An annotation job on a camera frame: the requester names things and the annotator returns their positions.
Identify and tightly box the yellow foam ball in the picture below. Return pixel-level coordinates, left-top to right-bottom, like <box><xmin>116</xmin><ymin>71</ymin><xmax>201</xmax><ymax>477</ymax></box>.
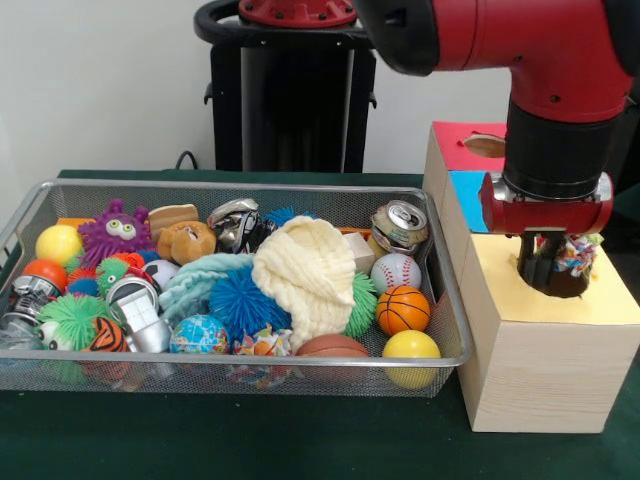
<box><xmin>382</xmin><ymin>329</ymin><xmax>442</xmax><ymax>390</ymax></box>

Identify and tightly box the green spiky ball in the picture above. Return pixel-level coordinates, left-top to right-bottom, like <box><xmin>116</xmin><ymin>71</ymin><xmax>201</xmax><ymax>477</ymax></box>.
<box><xmin>342</xmin><ymin>272</ymin><xmax>379</xmax><ymax>339</ymax></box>

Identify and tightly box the large blue spiky ball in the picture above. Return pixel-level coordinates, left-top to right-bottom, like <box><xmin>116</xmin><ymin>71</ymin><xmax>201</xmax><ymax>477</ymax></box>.
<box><xmin>207</xmin><ymin>267</ymin><xmax>292</xmax><ymax>346</ymax></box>

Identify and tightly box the crushed black red can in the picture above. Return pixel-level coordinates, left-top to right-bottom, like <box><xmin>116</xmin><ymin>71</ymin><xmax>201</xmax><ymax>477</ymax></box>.
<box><xmin>247</xmin><ymin>212</ymin><xmax>280</xmax><ymax>251</ymax></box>

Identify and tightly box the cream fleece cloth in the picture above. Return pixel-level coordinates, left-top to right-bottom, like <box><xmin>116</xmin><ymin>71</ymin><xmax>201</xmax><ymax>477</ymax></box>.
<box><xmin>251</xmin><ymin>214</ymin><xmax>357</xmax><ymax>349</ymax></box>

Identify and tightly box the brown football toy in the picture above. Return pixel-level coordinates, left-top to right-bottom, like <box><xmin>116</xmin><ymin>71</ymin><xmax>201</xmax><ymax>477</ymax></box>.
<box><xmin>297</xmin><ymin>333</ymin><xmax>370</xmax><ymax>358</ymax></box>

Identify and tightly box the wooden box with three holes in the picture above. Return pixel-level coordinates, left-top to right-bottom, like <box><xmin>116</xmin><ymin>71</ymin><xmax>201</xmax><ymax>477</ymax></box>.
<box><xmin>422</xmin><ymin>119</ymin><xmax>640</xmax><ymax>435</ymax></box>

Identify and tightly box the wire mesh bin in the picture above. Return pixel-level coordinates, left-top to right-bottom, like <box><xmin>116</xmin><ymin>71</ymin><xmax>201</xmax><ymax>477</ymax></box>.
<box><xmin>0</xmin><ymin>178</ymin><xmax>475</xmax><ymax>400</ymax></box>

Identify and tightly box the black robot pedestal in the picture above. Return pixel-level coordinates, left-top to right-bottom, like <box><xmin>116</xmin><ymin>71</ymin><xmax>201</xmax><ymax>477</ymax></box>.
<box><xmin>193</xmin><ymin>0</ymin><xmax>403</xmax><ymax>175</ymax></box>

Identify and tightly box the crushed silver can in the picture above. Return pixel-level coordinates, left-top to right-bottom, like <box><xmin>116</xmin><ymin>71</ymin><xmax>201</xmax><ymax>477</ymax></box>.
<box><xmin>207</xmin><ymin>197</ymin><xmax>262</xmax><ymax>254</ymax></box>

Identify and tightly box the purple spiky monster toy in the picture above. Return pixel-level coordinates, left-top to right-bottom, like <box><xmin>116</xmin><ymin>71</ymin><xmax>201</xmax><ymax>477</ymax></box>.
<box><xmin>77</xmin><ymin>197</ymin><xmax>154</xmax><ymax>269</ymax></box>

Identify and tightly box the orange basketball toy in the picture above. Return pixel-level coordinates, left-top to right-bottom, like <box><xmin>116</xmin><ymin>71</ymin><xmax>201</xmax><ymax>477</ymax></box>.
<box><xmin>375</xmin><ymin>284</ymin><xmax>432</xmax><ymax>337</ymax></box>

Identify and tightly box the dark green table cloth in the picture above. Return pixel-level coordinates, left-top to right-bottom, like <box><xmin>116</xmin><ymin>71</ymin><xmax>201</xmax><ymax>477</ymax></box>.
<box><xmin>0</xmin><ymin>168</ymin><xmax>640</xmax><ymax>480</ymax></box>
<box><xmin>607</xmin><ymin>182</ymin><xmax>640</xmax><ymax>226</ymax></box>

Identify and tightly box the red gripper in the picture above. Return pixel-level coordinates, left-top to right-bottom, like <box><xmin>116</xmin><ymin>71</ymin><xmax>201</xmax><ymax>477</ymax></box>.
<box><xmin>479</xmin><ymin>172</ymin><xmax>615</xmax><ymax>281</ymax></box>

